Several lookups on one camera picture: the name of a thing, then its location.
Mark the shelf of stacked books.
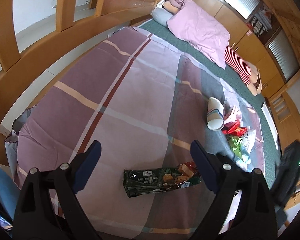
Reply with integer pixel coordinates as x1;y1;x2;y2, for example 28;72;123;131
246;6;274;37

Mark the plaid bed sheet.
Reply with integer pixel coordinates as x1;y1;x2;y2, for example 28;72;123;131
5;26;270;239

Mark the plush doll with striped shirt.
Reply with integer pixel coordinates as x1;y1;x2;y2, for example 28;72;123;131
162;0;262;96

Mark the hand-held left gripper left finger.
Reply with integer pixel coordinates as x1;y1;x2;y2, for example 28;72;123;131
12;140;103;240

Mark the wafer snack packet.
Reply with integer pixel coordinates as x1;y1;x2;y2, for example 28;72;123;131
123;161;203;198

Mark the clear plastic bag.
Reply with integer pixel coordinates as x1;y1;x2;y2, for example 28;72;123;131
241;129;259;153

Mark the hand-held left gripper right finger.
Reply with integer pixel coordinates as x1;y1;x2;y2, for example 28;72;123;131
187;140;279;240

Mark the green patterned bed mat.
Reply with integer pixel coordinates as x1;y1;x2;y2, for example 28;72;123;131
137;20;283;178

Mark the white paper cup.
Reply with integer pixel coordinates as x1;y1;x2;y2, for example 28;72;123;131
206;97;225;131

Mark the green wrapper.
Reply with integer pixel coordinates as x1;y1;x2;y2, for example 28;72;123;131
227;136;244;160

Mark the red wrapper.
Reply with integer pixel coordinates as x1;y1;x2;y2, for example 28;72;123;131
221;120;248;137

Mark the wooden bunk bed frame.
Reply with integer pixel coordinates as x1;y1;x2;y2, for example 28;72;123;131
0;0;300;240

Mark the pale blue cushion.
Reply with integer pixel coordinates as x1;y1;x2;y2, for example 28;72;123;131
151;7;175;27

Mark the light blue wrapper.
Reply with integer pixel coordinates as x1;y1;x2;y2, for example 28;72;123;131
236;152;252;167

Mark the pink pillow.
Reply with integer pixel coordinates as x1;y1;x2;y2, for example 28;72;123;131
166;0;230;69

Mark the long white board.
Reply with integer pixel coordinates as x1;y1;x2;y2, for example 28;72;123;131
261;103;280;150

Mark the pink and white wrapper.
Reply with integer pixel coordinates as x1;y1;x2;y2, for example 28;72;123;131
224;100;242;128

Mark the blue cloth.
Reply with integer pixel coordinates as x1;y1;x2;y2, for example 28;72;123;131
0;165;20;210

